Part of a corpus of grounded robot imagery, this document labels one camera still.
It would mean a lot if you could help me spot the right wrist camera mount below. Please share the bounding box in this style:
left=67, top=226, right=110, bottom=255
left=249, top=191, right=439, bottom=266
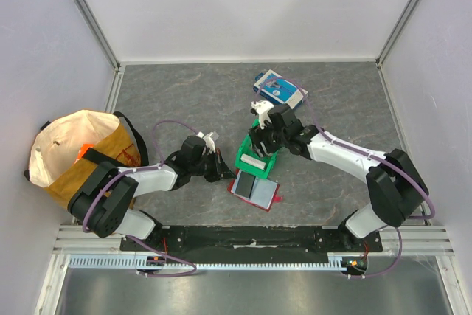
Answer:
left=251, top=100, right=274, bottom=129

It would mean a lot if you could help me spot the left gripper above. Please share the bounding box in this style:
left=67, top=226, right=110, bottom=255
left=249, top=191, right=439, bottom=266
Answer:
left=190, top=148, right=236, bottom=182

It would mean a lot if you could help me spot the purple cable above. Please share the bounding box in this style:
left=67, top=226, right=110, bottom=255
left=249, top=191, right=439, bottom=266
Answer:
left=81, top=120, right=200, bottom=279
left=252, top=77, right=437, bottom=280

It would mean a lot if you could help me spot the grey slotted cable duct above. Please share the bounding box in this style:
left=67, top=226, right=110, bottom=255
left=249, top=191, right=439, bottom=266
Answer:
left=69, top=254, right=347, bottom=271

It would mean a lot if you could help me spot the brown paper tote bag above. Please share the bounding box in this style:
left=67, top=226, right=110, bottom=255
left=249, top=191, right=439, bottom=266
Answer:
left=25, top=109, right=149, bottom=209

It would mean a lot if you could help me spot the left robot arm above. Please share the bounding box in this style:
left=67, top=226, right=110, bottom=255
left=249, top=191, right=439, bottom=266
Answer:
left=67, top=132, right=236, bottom=251

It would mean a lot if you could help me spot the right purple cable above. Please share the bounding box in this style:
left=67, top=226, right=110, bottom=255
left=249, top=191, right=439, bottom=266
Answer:
left=252, top=77, right=437, bottom=280

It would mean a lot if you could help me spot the blue white product box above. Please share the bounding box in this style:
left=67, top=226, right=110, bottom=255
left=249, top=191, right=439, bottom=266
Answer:
left=253, top=69, right=308, bottom=109

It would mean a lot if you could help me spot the orange item in bag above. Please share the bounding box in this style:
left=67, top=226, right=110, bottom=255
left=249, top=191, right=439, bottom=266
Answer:
left=74, top=143, right=94, bottom=163

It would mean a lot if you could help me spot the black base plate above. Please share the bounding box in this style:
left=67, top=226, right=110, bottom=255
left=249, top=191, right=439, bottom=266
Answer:
left=144, top=226, right=383, bottom=257

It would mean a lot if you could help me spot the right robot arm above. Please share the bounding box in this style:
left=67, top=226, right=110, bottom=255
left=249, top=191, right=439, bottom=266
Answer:
left=249, top=100, right=429, bottom=252

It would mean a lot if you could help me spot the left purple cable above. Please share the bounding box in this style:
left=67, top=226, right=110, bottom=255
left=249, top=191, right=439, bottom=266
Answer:
left=81, top=120, right=200, bottom=279

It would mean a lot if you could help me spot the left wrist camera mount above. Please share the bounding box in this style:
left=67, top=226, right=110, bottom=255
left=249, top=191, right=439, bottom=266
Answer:
left=196, top=131, right=219, bottom=153

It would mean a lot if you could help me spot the white credit card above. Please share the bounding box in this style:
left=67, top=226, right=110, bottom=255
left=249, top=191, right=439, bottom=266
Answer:
left=240, top=154, right=266, bottom=170

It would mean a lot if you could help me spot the green plastic bin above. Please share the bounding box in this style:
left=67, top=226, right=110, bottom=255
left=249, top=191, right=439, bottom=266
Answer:
left=235, top=134, right=278, bottom=179

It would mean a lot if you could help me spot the red card holder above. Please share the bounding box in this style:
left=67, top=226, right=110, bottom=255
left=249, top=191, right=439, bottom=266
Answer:
left=227, top=170, right=283, bottom=211

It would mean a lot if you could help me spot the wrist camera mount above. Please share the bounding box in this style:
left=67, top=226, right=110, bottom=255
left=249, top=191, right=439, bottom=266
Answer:
left=196, top=131, right=219, bottom=153
left=251, top=100, right=274, bottom=129

